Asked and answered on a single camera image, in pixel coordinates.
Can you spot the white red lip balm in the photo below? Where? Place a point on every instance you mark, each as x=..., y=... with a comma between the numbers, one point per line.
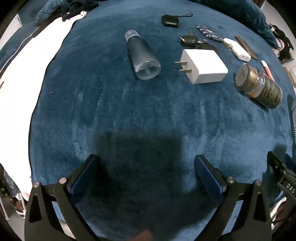
x=266, y=68

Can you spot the blue plush blanket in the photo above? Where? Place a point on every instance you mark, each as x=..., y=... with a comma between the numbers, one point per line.
x=138, y=115

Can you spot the white wall charger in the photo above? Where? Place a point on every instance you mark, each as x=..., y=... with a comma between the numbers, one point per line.
x=203, y=66

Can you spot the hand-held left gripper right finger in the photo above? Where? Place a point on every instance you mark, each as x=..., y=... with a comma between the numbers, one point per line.
x=209, y=178

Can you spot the white sheet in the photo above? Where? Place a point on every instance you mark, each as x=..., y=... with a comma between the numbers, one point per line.
x=34, y=81

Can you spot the gold black can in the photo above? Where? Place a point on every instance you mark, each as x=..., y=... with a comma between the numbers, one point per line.
x=261, y=87

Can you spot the black small case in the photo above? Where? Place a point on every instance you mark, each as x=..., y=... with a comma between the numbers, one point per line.
x=170, y=20

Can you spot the black cloth item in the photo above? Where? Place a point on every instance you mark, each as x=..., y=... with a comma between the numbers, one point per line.
x=281, y=41

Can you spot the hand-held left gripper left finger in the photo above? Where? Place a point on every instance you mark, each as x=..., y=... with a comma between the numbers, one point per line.
x=84, y=178

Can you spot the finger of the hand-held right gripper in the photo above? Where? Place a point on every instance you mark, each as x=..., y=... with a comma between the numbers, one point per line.
x=291, y=160
x=275, y=162

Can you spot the dark teal tube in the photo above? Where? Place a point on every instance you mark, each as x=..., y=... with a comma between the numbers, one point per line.
x=141, y=53

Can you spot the white usb adapter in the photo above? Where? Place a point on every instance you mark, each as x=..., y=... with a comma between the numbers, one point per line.
x=237, y=49

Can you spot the brown comb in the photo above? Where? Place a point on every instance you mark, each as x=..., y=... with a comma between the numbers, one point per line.
x=245, y=45

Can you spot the pill blister pack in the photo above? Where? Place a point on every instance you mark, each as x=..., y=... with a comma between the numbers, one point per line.
x=208, y=33

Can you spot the blue quilted duvet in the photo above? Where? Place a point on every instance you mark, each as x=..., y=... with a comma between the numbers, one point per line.
x=249, y=14

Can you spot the black car key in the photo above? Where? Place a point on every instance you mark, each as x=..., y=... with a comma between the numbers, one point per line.
x=188, y=41

